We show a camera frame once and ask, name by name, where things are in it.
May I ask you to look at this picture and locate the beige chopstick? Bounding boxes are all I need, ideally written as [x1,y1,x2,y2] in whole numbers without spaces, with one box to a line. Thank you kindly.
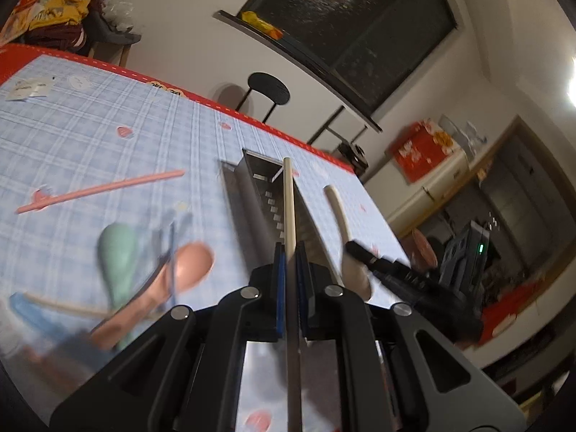
[22,292,118,318]
[282,157,303,432]

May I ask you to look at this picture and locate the beige spoon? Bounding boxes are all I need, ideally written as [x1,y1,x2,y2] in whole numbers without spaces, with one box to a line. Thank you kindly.
[324,184,374,302]

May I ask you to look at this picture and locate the black round pot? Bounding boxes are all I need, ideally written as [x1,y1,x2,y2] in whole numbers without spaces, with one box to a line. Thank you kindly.
[337,141,370,175]

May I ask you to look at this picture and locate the pink chopstick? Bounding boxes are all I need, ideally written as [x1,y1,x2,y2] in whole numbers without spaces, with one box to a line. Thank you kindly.
[15,170,186,215]

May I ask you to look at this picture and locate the black round-back chair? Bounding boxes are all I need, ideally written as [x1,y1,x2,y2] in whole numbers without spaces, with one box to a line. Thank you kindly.
[236,72,291,124]

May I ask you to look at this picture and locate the clear glass jar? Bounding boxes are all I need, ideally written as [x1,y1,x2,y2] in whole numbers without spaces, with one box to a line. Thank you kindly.
[463,121,489,154]

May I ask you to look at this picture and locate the yellow clothes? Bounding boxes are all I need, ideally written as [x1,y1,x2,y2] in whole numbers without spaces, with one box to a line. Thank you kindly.
[29,0,91,32]

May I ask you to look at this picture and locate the pink spoon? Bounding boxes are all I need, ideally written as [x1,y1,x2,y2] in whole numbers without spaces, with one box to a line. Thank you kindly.
[87,242,215,349]

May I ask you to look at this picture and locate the orange snack bag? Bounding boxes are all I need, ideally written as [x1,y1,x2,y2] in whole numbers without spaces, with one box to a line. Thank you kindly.
[0,0,50,43]

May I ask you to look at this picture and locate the pale green bowl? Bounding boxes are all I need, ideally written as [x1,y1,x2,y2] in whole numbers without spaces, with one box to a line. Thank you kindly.
[438,114,464,145]

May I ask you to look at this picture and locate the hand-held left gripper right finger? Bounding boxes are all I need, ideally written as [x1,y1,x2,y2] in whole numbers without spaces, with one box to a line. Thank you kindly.
[294,240,527,432]

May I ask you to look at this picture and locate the white refrigerator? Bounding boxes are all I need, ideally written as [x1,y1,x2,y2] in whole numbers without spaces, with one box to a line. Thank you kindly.
[364,148,473,235]

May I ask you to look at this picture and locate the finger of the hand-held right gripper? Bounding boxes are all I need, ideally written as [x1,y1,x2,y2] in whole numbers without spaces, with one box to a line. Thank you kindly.
[344,240,428,300]

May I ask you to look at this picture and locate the dark window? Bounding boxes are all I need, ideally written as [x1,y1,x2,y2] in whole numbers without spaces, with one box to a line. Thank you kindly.
[238,0,457,118]

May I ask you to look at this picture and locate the black folding chair frame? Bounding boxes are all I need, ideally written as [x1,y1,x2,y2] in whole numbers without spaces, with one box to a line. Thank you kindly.
[308,105,367,154]

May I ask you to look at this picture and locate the pink basin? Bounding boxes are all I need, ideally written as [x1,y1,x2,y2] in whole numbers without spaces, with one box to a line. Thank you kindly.
[411,227,439,273]

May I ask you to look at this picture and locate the green spoon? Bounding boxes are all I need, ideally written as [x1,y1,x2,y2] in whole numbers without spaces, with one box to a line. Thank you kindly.
[98,222,151,352]

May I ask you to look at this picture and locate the clear plastic bag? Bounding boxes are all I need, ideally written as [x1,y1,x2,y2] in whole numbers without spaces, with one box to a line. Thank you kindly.
[103,0,136,32]

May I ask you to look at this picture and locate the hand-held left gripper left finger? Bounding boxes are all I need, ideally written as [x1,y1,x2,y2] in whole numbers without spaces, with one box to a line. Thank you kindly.
[49,243,289,432]

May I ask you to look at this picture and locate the red gift box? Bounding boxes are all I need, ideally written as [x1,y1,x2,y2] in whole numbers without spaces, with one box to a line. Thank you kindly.
[389,119,462,184]

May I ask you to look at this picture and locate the white paper sachet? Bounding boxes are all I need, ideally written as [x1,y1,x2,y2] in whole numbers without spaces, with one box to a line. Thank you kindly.
[27,76,55,97]
[6,78,34,100]

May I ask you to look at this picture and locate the yellow snack packet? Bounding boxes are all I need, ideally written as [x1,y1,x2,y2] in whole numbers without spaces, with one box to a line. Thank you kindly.
[242,10,284,40]

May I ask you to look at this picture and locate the blue plaid tablecloth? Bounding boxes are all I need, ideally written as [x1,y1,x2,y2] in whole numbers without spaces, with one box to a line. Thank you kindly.
[0,45,412,432]

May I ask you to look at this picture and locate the blue spoon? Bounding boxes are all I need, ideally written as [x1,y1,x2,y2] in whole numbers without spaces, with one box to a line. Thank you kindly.
[9,292,95,370]

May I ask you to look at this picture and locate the red cloth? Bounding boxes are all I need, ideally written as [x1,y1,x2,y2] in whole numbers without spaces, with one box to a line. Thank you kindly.
[479,279,556,347]

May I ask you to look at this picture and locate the dark red clothes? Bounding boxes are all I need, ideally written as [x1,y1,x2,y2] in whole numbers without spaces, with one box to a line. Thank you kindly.
[22,20,86,52]

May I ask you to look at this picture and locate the stainless steel utensil tray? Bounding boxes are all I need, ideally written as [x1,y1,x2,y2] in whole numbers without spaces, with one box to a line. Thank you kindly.
[220,148,347,289]

